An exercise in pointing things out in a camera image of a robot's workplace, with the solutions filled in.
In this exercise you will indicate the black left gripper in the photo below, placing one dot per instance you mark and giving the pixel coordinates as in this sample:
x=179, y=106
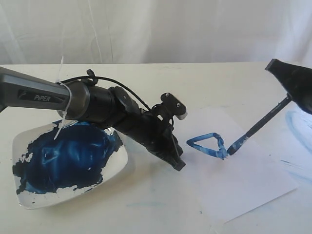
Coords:
x=151, y=129

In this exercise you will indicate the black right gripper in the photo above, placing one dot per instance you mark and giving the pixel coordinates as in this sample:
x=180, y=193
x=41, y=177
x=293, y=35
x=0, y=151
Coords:
x=296, y=80

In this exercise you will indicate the black paintbrush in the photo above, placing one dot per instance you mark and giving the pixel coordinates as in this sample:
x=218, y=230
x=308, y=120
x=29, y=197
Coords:
x=254, y=129

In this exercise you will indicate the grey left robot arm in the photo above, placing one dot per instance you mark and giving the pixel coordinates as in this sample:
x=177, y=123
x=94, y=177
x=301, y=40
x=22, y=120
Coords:
x=78, y=98

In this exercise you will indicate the white paper sheet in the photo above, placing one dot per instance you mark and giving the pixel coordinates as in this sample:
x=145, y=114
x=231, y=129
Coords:
x=228, y=188

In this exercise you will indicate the white plate with blue paint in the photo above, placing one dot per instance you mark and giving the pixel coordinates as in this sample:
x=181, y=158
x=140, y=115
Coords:
x=58, y=162

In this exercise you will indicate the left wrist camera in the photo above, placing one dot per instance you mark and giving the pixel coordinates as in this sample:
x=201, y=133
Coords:
x=174, y=106

